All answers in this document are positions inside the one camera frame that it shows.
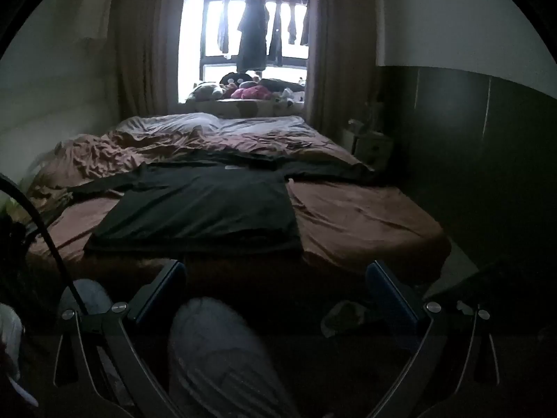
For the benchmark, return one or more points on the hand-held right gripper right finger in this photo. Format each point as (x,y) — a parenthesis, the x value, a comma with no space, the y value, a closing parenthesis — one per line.
(391,291)

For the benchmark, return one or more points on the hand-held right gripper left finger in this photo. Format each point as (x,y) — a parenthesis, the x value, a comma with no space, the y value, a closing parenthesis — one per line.
(167,283)

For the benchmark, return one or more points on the black t-shirt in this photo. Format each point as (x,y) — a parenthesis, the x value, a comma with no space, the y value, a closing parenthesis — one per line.
(196,209)

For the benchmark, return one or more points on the small grey cloth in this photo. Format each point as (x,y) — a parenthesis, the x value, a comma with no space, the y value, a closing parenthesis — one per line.
(343,315)

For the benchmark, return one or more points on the bed with brown sheet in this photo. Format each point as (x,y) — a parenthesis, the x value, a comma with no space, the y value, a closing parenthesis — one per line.
(370,226)

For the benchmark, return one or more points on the person's left leg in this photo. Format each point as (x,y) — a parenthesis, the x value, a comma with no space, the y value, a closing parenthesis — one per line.
(87,294)

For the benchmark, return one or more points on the person's leg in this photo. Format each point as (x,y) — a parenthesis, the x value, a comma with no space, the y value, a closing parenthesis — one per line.
(87,294)
(217,348)

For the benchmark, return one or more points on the person's right leg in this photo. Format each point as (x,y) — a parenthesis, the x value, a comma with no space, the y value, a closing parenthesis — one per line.
(217,348)

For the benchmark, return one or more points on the crumpled brown duvet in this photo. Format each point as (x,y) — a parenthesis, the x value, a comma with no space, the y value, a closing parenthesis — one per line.
(152,139)

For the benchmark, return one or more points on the white nightstand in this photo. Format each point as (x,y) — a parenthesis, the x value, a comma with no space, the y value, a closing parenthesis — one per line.
(370,148)

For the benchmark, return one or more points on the dark wardrobe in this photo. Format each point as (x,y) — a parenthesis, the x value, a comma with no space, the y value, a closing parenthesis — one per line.
(478,161)

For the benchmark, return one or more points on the brown plush toy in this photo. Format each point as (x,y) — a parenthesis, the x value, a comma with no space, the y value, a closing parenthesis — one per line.
(204,91)

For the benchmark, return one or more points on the pink plush toy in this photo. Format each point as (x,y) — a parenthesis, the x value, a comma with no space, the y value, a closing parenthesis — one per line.
(250,92)

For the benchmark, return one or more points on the black plush toy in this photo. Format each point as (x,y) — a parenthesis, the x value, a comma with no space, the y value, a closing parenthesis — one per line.
(237,79)

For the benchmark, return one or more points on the white plush toy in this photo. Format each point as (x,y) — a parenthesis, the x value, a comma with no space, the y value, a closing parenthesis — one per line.
(288,94)

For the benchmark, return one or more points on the dark cushion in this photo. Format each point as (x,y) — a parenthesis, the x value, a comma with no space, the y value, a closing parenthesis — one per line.
(278,83)

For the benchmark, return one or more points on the brown curtain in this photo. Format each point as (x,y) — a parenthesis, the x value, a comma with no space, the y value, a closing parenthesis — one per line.
(148,43)
(339,52)

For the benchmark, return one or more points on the window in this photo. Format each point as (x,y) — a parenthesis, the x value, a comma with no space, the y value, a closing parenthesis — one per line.
(191,30)

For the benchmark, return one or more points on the hanging grey shirt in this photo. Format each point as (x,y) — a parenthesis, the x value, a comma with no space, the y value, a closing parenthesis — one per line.
(224,26)

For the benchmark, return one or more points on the hanging dark garment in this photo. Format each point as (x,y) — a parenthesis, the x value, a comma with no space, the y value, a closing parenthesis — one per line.
(292,21)
(275,30)
(305,26)

